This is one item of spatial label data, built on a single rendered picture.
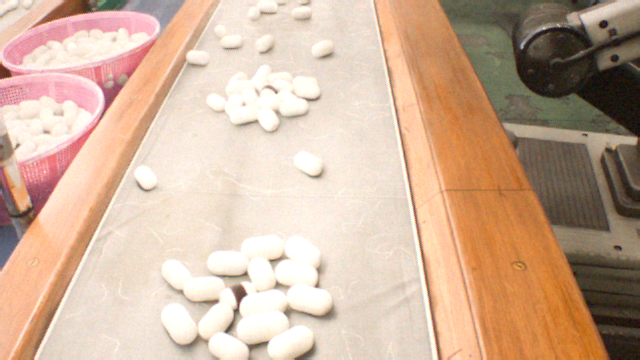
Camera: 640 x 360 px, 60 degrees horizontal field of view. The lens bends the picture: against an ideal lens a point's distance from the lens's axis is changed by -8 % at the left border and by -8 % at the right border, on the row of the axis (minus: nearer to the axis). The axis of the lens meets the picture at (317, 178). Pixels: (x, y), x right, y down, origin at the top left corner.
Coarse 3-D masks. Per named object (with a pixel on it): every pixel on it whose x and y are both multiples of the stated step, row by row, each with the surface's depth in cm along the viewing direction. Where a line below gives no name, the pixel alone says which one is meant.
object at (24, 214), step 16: (0, 112) 47; (0, 128) 47; (0, 144) 48; (0, 160) 48; (16, 160) 50; (0, 176) 49; (16, 176) 50; (16, 192) 50; (16, 208) 51; (32, 208) 52; (16, 224) 52
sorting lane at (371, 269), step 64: (256, 0) 114; (320, 0) 113; (192, 64) 87; (256, 64) 87; (320, 64) 86; (384, 64) 85; (192, 128) 71; (256, 128) 70; (320, 128) 70; (384, 128) 70; (128, 192) 60; (192, 192) 59; (256, 192) 59; (320, 192) 59; (384, 192) 59; (128, 256) 51; (192, 256) 51; (384, 256) 51; (64, 320) 45; (128, 320) 45; (320, 320) 45; (384, 320) 45
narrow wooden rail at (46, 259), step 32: (192, 0) 108; (192, 32) 93; (160, 64) 82; (128, 96) 73; (160, 96) 75; (96, 128) 66; (128, 128) 66; (96, 160) 60; (128, 160) 64; (64, 192) 55; (96, 192) 55; (32, 224) 51; (64, 224) 51; (96, 224) 54; (32, 256) 48; (64, 256) 48; (0, 288) 44; (32, 288) 44; (64, 288) 47; (0, 320) 41; (32, 320) 42; (0, 352) 39; (32, 352) 41
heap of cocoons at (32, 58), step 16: (80, 32) 101; (96, 32) 101; (112, 32) 101; (144, 32) 100; (48, 48) 99; (64, 48) 98; (80, 48) 95; (96, 48) 95; (112, 48) 94; (128, 48) 95; (32, 64) 90; (48, 64) 94; (64, 64) 90; (112, 80) 87; (112, 96) 91
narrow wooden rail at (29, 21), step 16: (48, 0) 114; (64, 0) 114; (80, 0) 121; (32, 16) 105; (48, 16) 107; (64, 16) 114; (16, 32) 98; (0, 48) 91; (0, 64) 90; (0, 96) 91
